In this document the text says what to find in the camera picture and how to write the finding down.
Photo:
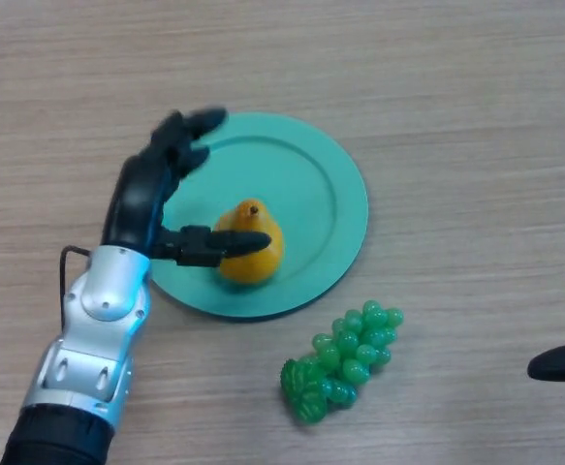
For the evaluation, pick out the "yellow pear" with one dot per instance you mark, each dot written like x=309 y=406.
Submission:
x=253 y=266

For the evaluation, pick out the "green round plate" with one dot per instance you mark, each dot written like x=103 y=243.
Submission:
x=306 y=194

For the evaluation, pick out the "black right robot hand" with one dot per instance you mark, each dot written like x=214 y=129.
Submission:
x=560 y=362

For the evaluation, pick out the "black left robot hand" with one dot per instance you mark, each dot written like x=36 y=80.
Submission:
x=136 y=203

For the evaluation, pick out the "green grape bunch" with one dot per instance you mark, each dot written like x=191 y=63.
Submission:
x=350 y=356

